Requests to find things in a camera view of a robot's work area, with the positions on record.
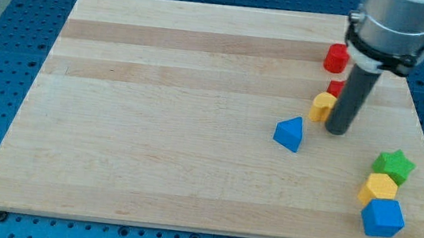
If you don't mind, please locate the black cable clamp ring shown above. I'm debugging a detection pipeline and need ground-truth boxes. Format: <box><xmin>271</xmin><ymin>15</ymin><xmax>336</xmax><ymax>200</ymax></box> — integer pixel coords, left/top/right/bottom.
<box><xmin>340</xmin><ymin>20</ymin><xmax>424</xmax><ymax>80</ymax></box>

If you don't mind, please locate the blue cube block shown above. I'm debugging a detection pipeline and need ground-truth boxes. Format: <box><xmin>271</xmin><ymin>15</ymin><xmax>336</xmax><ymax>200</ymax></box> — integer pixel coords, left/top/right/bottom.
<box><xmin>361</xmin><ymin>198</ymin><xmax>405</xmax><ymax>238</ymax></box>

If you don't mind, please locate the red cylinder block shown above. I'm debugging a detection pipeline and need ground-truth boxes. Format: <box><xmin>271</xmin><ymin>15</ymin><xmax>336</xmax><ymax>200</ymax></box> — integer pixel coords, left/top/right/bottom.
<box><xmin>323</xmin><ymin>43</ymin><xmax>350</xmax><ymax>73</ymax></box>

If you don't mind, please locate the light wooden board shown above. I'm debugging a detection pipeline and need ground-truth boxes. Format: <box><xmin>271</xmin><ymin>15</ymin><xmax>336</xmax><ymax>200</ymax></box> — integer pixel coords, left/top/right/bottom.
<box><xmin>0</xmin><ymin>0</ymin><xmax>424</xmax><ymax>238</ymax></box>

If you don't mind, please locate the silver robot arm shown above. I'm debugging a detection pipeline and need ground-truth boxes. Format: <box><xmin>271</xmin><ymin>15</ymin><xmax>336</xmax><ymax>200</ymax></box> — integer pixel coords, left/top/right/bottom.
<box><xmin>345</xmin><ymin>0</ymin><xmax>424</xmax><ymax>77</ymax></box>

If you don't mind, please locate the green star block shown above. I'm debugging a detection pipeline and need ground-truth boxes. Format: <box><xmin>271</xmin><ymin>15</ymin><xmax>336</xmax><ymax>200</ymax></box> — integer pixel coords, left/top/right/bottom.
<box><xmin>371</xmin><ymin>149</ymin><xmax>416</xmax><ymax>186</ymax></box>

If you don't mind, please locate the red block behind rod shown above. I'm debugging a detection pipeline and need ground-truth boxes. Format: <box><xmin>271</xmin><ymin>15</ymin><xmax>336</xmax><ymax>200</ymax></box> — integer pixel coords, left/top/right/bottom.
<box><xmin>326</xmin><ymin>80</ymin><xmax>346</xmax><ymax>98</ymax></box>

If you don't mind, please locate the yellow hexagon block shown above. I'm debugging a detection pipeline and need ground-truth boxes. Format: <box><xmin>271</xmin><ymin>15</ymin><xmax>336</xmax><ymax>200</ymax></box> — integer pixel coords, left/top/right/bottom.
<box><xmin>357</xmin><ymin>173</ymin><xmax>398</xmax><ymax>206</ymax></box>

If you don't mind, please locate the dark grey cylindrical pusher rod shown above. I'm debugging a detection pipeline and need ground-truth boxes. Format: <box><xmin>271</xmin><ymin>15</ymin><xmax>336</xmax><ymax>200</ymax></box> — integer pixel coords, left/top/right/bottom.
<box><xmin>325</xmin><ymin>64</ymin><xmax>380</xmax><ymax>135</ymax></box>

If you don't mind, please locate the blue triangular prism block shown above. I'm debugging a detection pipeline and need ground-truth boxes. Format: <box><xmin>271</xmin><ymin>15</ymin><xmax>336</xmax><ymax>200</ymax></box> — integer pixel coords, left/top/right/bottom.
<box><xmin>273</xmin><ymin>116</ymin><xmax>303</xmax><ymax>153</ymax></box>

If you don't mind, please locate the yellow arch block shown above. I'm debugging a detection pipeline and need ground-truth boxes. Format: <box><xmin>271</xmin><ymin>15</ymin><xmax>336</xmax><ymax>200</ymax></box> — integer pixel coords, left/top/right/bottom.
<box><xmin>308</xmin><ymin>92</ymin><xmax>336</xmax><ymax>122</ymax></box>

